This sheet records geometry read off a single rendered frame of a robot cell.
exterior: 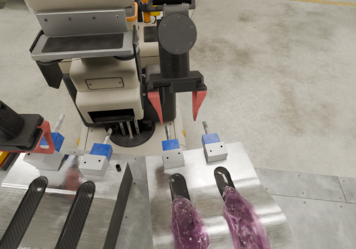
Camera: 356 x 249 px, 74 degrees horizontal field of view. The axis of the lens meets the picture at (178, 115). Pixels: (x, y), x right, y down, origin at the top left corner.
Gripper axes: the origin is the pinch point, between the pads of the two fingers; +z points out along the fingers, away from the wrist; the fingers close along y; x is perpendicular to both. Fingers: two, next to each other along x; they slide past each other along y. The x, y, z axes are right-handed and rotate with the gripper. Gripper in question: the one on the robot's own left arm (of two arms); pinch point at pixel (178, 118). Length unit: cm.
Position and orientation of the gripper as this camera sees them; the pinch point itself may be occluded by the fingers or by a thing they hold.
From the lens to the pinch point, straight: 49.5
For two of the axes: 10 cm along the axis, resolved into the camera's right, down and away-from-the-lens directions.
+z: 0.6, 9.2, 3.8
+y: 9.9, -0.9, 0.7
